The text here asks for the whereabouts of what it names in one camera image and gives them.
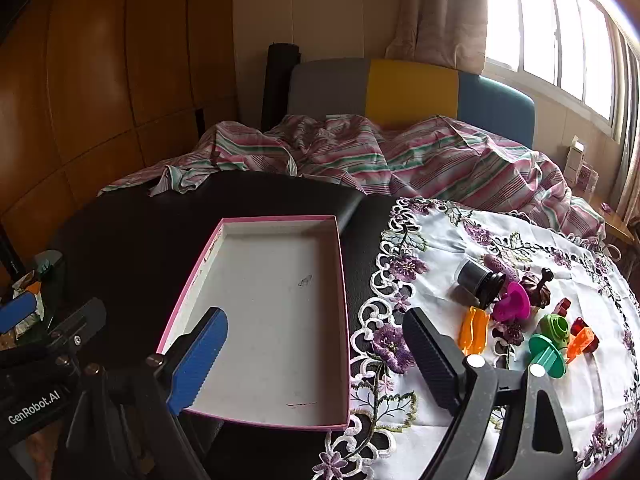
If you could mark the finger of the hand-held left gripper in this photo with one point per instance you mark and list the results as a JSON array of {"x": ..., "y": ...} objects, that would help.
[
  {"x": 17, "y": 312},
  {"x": 77, "y": 322}
]

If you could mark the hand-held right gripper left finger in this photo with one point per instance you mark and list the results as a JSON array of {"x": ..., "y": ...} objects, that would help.
[{"x": 197, "y": 360}]

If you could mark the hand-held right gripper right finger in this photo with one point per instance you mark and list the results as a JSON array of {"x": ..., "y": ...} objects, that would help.
[{"x": 430, "y": 360}]

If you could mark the yellow orange plastic clip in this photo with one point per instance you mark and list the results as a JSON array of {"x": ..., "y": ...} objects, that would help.
[{"x": 474, "y": 330}]

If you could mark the pink-edged white tray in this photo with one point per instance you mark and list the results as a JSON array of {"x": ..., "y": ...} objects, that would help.
[{"x": 270, "y": 310}]

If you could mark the black cylinder lens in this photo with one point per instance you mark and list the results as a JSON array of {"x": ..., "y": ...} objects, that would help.
[{"x": 475, "y": 280}]

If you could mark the magenta plastic cup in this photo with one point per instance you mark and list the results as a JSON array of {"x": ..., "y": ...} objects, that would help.
[{"x": 512, "y": 305}]

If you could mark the teal flanged plastic piece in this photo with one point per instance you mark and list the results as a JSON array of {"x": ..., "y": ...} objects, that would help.
[{"x": 547, "y": 357}]

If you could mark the brown spinning top ornament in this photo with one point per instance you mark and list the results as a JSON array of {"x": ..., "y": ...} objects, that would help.
[{"x": 537, "y": 290}]

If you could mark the light green plug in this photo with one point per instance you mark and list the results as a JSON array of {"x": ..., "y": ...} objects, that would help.
[{"x": 556, "y": 329}]

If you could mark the orange plastic block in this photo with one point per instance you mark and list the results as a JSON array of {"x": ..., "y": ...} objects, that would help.
[{"x": 580, "y": 344}]

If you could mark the dark red translucent piece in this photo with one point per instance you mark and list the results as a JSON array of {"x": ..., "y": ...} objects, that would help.
[{"x": 592, "y": 342}]

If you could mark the embroidered floral tablecloth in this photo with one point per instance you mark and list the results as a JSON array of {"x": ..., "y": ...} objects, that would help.
[{"x": 440, "y": 260}]

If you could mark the striped pink green blanket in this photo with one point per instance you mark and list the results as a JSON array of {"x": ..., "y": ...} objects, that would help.
[{"x": 350, "y": 150}]

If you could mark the wooden nightstand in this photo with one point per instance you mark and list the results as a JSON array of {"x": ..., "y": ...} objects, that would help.
[{"x": 612, "y": 222}]

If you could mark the pink purple carton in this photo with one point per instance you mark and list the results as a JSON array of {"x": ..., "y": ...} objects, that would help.
[{"x": 586, "y": 179}]

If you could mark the white carton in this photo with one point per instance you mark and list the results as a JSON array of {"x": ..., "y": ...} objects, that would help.
[{"x": 575, "y": 155}]

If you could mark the wooden wardrobe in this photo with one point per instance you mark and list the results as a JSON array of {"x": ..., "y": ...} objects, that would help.
[{"x": 100, "y": 60}]

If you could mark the grey yellow blue headboard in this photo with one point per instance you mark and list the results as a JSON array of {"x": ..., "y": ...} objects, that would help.
[{"x": 410, "y": 90}]

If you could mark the window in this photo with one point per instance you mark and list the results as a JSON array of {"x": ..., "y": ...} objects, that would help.
[{"x": 560, "y": 35}]

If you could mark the beige patterned curtain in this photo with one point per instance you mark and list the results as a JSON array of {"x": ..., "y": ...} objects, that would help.
[{"x": 440, "y": 10}]

